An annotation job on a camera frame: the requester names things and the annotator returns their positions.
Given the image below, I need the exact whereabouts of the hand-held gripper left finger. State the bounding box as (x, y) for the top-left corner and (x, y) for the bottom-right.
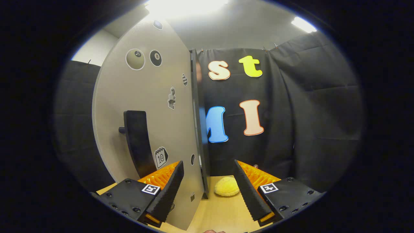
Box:
(91, 161), (184, 228)

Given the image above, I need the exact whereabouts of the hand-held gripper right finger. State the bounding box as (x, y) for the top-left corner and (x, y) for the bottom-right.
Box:
(234, 160), (325, 227)

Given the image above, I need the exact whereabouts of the dark grey shoe cabinet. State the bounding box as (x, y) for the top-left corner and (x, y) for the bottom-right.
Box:
(189, 49), (211, 199)

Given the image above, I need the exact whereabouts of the black door handle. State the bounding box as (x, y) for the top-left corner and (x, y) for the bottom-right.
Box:
(118, 110), (157, 178)

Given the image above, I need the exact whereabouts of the yellow plush toy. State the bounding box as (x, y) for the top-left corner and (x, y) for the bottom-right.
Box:
(214, 176), (240, 197)

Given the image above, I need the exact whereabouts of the small ceiling light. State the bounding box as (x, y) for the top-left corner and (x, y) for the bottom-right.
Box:
(291, 17), (317, 33)

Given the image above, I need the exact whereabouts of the large ceiling light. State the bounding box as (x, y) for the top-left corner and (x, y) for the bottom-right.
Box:
(146, 0), (228, 17)

